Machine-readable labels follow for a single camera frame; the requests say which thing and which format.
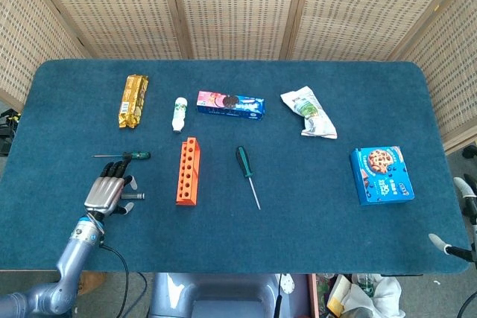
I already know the small white bottle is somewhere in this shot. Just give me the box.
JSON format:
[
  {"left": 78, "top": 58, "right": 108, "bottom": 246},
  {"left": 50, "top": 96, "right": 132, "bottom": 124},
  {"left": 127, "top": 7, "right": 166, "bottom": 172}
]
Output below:
[{"left": 171, "top": 97, "right": 187, "bottom": 133}]

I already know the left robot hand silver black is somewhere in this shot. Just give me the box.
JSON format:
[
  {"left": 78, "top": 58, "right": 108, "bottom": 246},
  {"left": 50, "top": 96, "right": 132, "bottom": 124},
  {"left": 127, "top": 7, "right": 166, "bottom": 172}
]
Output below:
[{"left": 83, "top": 159, "right": 139, "bottom": 222}]

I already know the white plastic bag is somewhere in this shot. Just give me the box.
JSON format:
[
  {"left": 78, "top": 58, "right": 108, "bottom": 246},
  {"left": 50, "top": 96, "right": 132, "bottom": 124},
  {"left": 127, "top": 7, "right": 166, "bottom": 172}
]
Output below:
[{"left": 341, "top": 274, "right": 406, "bottom": 318}]

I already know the orange tool rack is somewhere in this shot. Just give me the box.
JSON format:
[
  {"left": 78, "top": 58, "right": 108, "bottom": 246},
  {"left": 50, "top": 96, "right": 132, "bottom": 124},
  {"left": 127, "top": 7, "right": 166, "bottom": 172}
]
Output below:
[{"left": 175, "top": 136, "right": 200, "bottom": 208}]

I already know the square blue cookie box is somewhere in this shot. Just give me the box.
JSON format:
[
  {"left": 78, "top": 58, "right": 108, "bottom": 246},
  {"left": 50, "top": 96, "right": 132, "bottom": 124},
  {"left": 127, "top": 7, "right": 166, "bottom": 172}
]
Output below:
[{"left": 349, "top": 145, "right": 415, "bottom": 206}]

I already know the right robot hand black grey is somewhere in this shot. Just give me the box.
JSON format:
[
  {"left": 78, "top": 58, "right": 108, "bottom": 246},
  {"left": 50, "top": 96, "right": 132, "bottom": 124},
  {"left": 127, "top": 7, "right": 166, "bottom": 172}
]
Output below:
[{"left": 428, "top": 176, "right": 477, "bottom": 263}]

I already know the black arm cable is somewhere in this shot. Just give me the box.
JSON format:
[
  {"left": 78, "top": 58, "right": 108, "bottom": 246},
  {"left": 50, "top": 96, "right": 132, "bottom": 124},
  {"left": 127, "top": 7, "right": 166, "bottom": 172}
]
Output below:
[{"left": 99, "top": 243, "right": 130, "bottom": 318}]

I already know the woven bamboo folding screen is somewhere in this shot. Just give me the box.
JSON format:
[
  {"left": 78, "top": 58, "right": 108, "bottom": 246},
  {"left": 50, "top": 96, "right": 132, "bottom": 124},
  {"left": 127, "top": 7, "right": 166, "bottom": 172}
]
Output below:
[{"left": 0, "top": 0, "right": 477, "bottom": 151}]

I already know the long blue cookie box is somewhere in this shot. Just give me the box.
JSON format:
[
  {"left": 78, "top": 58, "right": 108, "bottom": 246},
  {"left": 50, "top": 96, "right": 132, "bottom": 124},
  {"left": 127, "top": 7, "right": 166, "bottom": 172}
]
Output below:
[{"left": 196, "top": 90, "right": 266, "bottom": 121}]

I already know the thin green black screwdriver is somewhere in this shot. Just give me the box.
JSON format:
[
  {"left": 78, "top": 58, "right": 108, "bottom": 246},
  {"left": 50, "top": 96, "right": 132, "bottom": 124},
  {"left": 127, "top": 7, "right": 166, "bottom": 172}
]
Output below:
[{"left": 92, "top": 151, "right": 151, "bottom": 160}]

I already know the gold foil snack package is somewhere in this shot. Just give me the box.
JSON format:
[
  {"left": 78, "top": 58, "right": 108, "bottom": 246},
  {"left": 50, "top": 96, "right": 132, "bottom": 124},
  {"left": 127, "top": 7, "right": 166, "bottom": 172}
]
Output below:
[{"left": 118, "top": 74, "right": 149, "bottom": 130}]

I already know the large green black screwdriver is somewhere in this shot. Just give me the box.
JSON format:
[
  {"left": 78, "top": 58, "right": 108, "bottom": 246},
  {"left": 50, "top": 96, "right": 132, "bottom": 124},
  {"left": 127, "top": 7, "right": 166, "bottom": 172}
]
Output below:
[{"left": 236, "top": 146, "right": 262, "bottom": 210}]

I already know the crumpled white snack bag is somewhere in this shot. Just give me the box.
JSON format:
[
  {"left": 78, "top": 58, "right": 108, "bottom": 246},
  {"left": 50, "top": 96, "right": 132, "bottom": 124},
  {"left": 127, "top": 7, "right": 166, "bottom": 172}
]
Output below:
[{"left": 279, "top": 86, "right": 338, "bottom": 140}]

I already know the brown paper bag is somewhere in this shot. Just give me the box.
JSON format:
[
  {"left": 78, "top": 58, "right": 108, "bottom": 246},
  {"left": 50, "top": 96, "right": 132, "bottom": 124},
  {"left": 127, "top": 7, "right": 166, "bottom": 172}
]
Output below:
[{"left": 77, "top": 272, "right": 108, "bottom": 296}]

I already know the blue felt table cover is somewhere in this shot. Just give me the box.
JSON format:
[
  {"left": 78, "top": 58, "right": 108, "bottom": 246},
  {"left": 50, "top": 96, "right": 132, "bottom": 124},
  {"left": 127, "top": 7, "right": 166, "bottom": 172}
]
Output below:
[{"left": 0, "top": 59, "right": 471, "bottom": 276}]

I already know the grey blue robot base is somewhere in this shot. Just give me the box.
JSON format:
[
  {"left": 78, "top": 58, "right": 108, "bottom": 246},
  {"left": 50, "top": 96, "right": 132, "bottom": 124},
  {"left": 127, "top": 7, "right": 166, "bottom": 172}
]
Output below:
[{"left": 148, "top": 272, "right": 310, "bottom": 318}]

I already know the black equipment with cables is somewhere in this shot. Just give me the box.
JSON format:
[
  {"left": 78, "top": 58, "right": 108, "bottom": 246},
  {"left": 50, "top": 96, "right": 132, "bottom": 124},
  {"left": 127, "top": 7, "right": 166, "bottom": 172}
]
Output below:
[{"left": 0, "top": 108, "right": 22, "bottom": 157}]

